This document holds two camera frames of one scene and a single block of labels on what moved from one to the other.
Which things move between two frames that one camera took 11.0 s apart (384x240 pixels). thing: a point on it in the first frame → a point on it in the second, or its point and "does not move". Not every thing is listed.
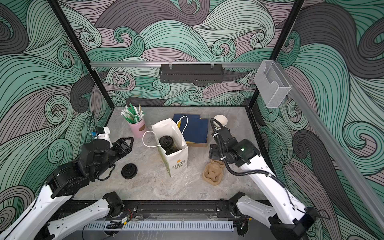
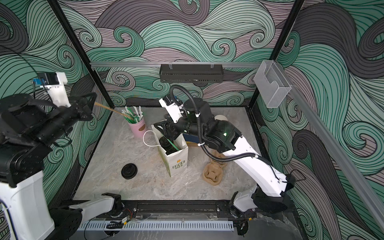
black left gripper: [122, 145] → [83, 106]
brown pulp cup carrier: [213, 173] does not move
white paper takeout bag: [177, 162] does not move
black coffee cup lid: [129, 171] does not move
